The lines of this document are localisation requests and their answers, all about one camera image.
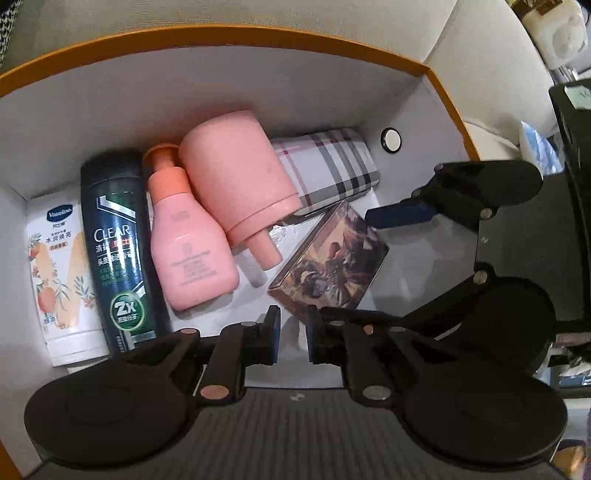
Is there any blue white plastic bag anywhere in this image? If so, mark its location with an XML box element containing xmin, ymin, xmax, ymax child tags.
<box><xmin>519</xmin><ymin>121</ymin><xmax>564</xmax><ymax>177</ymax></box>

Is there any dark Clear shampoo bottle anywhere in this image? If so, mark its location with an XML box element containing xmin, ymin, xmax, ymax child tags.
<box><xmin>80</xmin><ymin>149</ymin><xmax>170</xmax><ymax>354</ymax></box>

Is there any white Vaseline lotion tube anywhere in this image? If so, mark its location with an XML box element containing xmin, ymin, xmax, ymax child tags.
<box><xmin>26</xmin><ymin>185</ymin><xmax>109</xmax><ymax>366</ymax></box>

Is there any beige sofa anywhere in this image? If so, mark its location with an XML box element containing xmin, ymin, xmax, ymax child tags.
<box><xmin>1</xmin><ymin>1</ymin><xmax>557</xmax><ymax>159</ymax></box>

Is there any plaid checkered case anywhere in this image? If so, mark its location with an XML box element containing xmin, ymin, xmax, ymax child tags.
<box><xmin>271</xmin><ymin>128</ymin><xmax>381</xmax><ymax>220</ymax></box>

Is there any illustrated card box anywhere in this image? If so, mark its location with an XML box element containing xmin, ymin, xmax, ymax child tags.
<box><xmin>269</xmin><ymin>201</ymin><xmax>390</xmax><ymax>317</ymax></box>

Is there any pink pump bottle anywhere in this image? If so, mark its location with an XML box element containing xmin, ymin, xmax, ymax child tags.
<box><xmin>143</xmin><ymin>144</ymin><xmax>239</xmax><ymax>311</ymax></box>

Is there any cream mini suitcase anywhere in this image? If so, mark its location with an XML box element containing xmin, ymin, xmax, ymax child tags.
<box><xmin>508</xmin><ymin>0</ymin><xmax>589</xmax><ymax>70</ymax></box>

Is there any pink plastic cup bottle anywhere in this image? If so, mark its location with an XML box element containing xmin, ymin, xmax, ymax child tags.
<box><xmin>178</xmin><ymin>111</ymin><xmax>301</xmax><ymax>270</ymax></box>

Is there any orange cardboard box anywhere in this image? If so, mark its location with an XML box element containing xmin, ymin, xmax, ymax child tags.
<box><xmin>1</xmin><ymin>25</ymin><xmax>478</xmax><ymax>477</ymax></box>

